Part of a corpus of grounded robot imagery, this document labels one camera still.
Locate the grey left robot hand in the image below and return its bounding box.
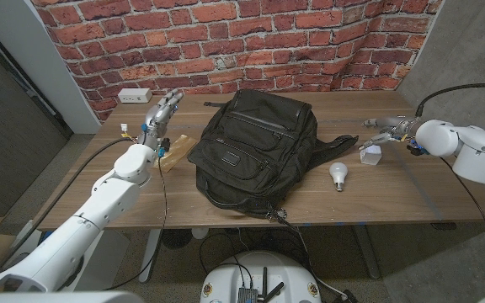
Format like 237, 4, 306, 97
137, 88, 185, 152

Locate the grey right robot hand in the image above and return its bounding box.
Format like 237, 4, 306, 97
358, 115, 423, 152

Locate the small silver package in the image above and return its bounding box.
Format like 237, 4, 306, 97
359, 144, 383, 166

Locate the black backpack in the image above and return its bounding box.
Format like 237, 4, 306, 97
186, 88, 360, 222

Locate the white light bulb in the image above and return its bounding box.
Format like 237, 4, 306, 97
328, 162, 349, 193

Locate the white power strip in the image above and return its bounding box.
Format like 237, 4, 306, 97
117, 88, 153, 104

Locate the black round floor object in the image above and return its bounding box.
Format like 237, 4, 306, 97
160, 229, 193, 250

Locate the grey table leg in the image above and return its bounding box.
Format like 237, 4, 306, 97
354, 225, 381, 280

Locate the red brick print backdrop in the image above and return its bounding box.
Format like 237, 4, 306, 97
31, 0, 444, 123

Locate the white table leg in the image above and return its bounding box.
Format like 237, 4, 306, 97
138, 228, 163, 284

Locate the dark grey door panel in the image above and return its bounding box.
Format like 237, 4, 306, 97
0, 20, 73, 218

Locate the white robot torso base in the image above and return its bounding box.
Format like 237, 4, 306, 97
200, 251, 322, 303

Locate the small grey computer box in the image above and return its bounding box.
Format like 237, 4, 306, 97
237, 287, 258, 303

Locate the black tilted antenna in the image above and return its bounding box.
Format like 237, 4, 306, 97
263, 281, 285, 303

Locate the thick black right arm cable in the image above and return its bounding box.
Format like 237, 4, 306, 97
414, 82, 485, 119

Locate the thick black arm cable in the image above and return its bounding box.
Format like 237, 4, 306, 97
0, 137, 136, 274
414, 82, 485, 119

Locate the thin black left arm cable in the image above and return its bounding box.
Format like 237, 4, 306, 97
105, 155, 168, 291

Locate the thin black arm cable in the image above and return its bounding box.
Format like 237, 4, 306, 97
105, 155, 168, 291
439, 157, 485, 267

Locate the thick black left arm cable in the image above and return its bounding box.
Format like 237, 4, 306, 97
0, 137, 136, 274

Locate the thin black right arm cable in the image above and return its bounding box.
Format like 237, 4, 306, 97
439, 157, 485, 267

